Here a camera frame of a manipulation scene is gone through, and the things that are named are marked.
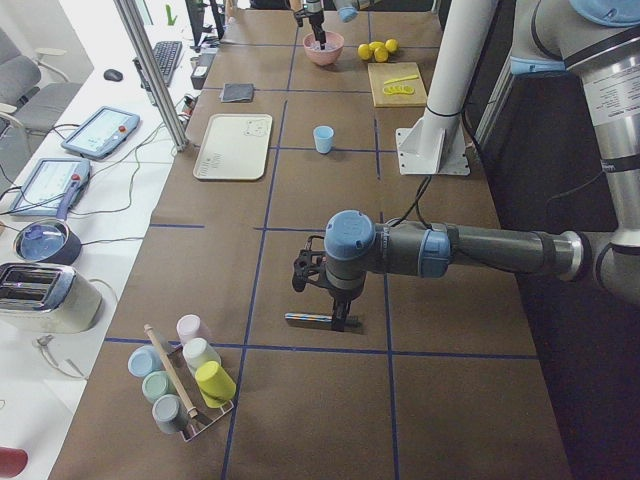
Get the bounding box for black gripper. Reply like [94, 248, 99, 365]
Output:
[308, 11, 326, 49]
[328, 283, 364, 332]

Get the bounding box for clear ice cubes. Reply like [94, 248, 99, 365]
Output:
[307, 39, 338, 52]

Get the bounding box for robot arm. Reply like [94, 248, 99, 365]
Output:
[320, 1, 639, 331]
[294, 0, 376, 49]

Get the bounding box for light blue plastic cup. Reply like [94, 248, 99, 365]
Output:
[313, 125, 334, 154]

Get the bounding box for yellow-green cup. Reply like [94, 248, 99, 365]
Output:
[195, 361, 236, 408]

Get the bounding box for white cup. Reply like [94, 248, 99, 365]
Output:
[182, 337, 222, 375]

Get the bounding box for pink cup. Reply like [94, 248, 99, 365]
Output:
[176, 314, 213, 345]

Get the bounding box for grey cup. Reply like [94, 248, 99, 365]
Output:
[152, 394, 189, 434]

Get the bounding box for mint green cup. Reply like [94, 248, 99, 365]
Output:
[141, 370, 176, 404]

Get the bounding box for light blue cup on rack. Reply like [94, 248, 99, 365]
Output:
[127, 345, 163, 378]

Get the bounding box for pink bowl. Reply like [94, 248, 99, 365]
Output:
[303, 31, 344, 66]

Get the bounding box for steel muddler black tip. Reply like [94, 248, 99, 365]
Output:
[284, 312, 361, 327]

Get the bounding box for bamboo cutting board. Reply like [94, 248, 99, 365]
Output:
[368, 62, 427, 108]

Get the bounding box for lemon slices row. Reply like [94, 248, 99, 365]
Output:
[382, 84, 415, 96]

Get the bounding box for grey folded cloth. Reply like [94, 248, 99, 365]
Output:
[220, 83, 254, 103]

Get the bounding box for black box with label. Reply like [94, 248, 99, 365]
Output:
[190, 53, 216, 90]

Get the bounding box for white bear serving tray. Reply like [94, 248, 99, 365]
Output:
[193, 114, 273, 181]

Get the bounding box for black keyboard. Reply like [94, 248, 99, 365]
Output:
[153, 40, 183, 86]

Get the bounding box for black computer mouse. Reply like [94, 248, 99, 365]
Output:
[103, 69, 123, 82]

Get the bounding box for blue teach pendant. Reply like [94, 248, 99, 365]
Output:
[61, 106, 140, 160]
[9, 158, 91, 217]

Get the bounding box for blue saucepan with lid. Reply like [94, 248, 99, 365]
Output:
[14, 218, 82, 265]

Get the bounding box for cream toaster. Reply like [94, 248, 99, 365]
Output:
[1, 263, 102, 334]

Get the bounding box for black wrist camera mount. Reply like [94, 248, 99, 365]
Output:
[293, 7, 308, 28]
[292, 235, 329, 293]

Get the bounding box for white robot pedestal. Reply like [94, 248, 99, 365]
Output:
[396, 0, 498, 176]

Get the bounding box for white wire cup rack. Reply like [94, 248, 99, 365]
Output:
[167, 347, 234, 442]

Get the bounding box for wooden rack handle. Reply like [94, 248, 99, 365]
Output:
[144, 324, 198, 419]

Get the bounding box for aluminium frame post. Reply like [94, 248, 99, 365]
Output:
[114, 0, 189, 152]

